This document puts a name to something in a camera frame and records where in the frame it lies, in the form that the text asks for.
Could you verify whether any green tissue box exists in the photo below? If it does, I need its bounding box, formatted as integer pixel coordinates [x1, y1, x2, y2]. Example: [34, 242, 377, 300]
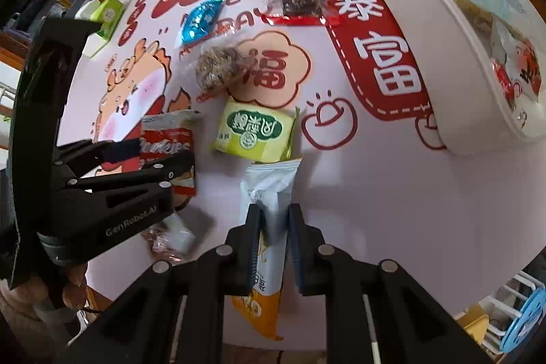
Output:
[74, 0, 126, 58]

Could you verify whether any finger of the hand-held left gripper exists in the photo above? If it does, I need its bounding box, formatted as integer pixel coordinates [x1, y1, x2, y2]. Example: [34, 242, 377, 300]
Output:
[64, 151, 196, 198]
[51, 137, 142, 181]

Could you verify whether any long white yellow snack packet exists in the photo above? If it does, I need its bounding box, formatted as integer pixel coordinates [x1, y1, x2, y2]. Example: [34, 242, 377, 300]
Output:
[230, 158, 303, 341]

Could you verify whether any red-edged brownie packet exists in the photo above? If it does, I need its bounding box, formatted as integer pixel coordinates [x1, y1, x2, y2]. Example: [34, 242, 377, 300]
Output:
[260, 0, 344, 27]

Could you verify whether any white plastic bin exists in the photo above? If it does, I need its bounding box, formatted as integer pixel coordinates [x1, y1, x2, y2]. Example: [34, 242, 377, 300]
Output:
[347, 0, 546, 156]

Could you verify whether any white wire rack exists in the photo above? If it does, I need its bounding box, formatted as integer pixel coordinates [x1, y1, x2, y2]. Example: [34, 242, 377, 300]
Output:
[482, 272, 538, 352]

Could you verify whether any blue round plastic object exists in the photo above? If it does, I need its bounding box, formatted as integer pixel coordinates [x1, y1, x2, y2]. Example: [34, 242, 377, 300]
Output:
[499, 283, 546, 354]

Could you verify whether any red white snack packet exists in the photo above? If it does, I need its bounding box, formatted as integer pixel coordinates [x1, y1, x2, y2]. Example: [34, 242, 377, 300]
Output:
[490, 38, 544, 109]

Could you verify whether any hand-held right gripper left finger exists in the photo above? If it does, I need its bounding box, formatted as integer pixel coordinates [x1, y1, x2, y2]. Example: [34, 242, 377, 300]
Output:
[55, 204, 262, 364]

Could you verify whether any yellow box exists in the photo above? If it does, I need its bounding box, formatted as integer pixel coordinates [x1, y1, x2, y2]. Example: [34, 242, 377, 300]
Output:
[454, 302, 491, 337]

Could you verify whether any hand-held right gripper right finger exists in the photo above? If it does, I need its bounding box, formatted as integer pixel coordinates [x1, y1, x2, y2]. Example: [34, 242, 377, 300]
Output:
[287, 203, 504, 364]

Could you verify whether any red cookie packet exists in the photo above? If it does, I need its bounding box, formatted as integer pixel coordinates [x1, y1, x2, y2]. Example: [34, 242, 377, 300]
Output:
[139, 110, 201, 198]

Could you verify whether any person's left hand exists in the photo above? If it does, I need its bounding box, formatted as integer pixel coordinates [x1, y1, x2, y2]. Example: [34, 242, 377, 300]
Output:
[0, 262, 89, 322]

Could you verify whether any shiny blue candy wrapper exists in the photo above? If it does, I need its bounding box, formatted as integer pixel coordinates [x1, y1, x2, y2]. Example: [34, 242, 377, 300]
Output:
[179, 0, 226, 46]

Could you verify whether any green yellow snack packet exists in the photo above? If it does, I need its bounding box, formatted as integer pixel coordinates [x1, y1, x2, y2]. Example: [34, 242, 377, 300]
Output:
[211, 97, 301, 163]

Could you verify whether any clear nut cluster packet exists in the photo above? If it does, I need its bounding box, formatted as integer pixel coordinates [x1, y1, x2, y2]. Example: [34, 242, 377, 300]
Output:
[179, 44, 252, 102]

